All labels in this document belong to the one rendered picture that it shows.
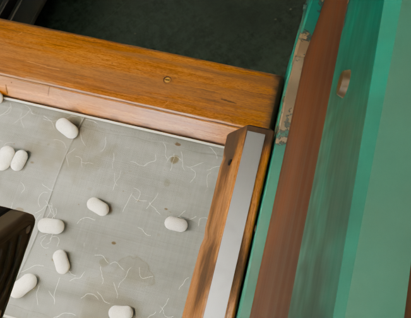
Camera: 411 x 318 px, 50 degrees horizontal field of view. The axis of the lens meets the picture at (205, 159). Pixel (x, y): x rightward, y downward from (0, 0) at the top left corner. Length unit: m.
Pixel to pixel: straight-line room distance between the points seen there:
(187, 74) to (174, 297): 0.31
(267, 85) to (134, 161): 0.22
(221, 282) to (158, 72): 0.33
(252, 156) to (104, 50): 0.30
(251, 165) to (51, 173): 0.31
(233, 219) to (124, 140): 0.24
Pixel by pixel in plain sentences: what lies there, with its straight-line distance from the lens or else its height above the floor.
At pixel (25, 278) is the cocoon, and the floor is 0.76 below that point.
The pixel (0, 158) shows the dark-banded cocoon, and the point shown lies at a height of 0.76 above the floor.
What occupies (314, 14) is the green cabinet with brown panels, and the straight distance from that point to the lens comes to 0.48.
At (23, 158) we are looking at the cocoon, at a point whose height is 0.75.
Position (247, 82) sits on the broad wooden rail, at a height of 0.76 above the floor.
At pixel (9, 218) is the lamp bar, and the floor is 1.07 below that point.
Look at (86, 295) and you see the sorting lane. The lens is 0.64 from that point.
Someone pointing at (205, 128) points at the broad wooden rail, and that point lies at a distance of 0.64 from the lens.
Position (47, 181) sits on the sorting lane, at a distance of 0.68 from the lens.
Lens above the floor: 1.35
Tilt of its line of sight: 75 degrees down
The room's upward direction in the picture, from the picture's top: 10 degrees counter-clockwise
